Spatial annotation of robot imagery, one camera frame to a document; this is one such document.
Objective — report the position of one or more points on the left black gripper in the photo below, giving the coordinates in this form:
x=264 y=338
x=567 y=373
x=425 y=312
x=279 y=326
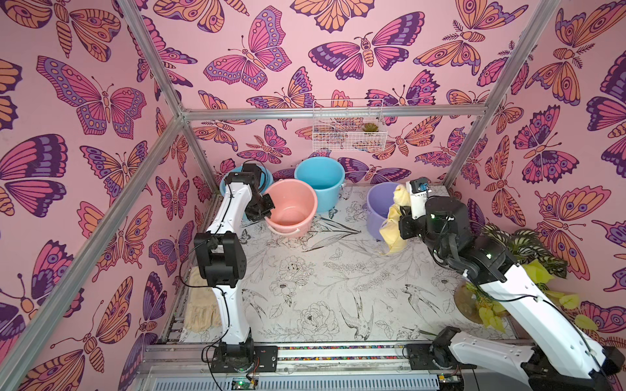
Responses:
x=270 y=205

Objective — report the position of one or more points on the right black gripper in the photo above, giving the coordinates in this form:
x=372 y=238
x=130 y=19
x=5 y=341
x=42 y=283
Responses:
x=408 y=227

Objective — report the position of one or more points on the blue bucket white handle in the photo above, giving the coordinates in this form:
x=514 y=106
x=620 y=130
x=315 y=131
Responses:
x=264 y=178

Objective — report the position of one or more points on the pink plastic bucket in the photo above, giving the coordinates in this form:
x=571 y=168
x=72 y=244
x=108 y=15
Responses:
x=295 y=205

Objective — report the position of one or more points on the yellow microfiber cloth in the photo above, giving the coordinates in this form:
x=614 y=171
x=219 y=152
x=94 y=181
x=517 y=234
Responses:
x=389 y=230

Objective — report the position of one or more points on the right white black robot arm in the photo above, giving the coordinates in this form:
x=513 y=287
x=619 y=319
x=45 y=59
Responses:
x=562 y=357

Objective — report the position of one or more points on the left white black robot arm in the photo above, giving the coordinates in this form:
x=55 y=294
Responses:
x=222 y=263

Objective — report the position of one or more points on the right blue bucket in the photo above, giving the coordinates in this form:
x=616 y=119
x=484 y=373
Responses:
x=326 y=176

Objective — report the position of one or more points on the purple plastic bucket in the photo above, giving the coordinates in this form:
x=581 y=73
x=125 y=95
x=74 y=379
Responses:
x=379 y=199

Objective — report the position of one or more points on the beige worn cloth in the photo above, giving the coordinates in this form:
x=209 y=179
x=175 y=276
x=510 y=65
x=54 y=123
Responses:
x=201 y=311

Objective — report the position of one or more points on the small green succulent plant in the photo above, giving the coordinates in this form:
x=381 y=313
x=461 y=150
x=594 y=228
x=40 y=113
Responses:
x=370 y=128

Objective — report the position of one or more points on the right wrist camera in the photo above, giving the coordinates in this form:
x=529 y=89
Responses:
x=418 y=195

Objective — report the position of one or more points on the white wire wall basket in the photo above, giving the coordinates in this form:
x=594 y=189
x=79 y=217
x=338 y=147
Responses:
x=338 y=128

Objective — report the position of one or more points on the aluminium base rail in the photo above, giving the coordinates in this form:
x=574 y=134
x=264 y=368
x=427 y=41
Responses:
x=396 y=365

